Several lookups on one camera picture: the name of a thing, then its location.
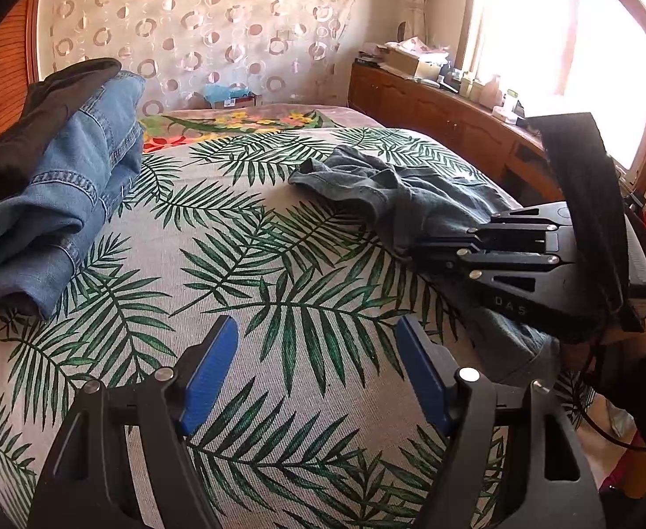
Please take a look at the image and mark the pile of papers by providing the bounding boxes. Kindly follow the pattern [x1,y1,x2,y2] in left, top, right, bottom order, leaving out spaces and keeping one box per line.
[385,36,450,61]

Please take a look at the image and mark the beige window curtain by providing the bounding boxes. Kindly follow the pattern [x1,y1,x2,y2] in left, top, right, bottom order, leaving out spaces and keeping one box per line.
[399,0,439,48]

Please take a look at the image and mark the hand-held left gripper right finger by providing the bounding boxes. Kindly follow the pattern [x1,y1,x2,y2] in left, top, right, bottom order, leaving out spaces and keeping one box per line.
[394,315,607,529]

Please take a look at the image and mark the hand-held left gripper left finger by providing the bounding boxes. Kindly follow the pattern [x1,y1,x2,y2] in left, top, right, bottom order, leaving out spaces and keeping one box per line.
[27,315,239,529]

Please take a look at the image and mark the leaf print bed sheet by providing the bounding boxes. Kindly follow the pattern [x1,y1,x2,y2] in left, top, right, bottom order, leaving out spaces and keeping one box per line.
[0,124,594,529]

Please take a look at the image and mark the grey-blue pants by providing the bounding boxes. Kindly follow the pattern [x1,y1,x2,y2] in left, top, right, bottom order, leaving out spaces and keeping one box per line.
[289,144,563,384]

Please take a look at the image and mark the folded blue denim jeans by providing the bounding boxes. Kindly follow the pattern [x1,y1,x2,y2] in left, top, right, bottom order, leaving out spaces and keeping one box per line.
[0,71,148,327]

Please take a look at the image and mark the window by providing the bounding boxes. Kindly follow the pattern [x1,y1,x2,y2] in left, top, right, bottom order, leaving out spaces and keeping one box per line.
[455,0,646,177]

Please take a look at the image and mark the circle pattern curtain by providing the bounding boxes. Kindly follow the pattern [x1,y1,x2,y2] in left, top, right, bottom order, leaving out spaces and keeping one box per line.
[39,0,357,116]

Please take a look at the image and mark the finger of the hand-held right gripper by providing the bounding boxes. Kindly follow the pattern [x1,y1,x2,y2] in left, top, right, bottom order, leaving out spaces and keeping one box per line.
[466,202,575,257]
[405,236,563,287]

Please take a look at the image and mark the teal box at headboard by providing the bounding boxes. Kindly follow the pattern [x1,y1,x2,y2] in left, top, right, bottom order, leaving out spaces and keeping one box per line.
[204,82,258,110]

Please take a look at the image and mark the cardboard box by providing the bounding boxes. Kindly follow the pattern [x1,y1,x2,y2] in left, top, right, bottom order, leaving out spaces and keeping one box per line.
[383,47,443,79]

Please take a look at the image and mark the person's right hand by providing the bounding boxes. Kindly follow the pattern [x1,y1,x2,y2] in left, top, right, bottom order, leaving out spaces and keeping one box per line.
[561,339,605,378]

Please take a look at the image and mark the small white box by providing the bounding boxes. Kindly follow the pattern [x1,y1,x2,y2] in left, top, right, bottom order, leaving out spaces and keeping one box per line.
[491,104,525,125]

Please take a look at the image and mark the long wooden cabinet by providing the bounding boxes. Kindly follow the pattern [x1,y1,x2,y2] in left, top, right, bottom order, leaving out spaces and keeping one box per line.
[349,60,566,205]

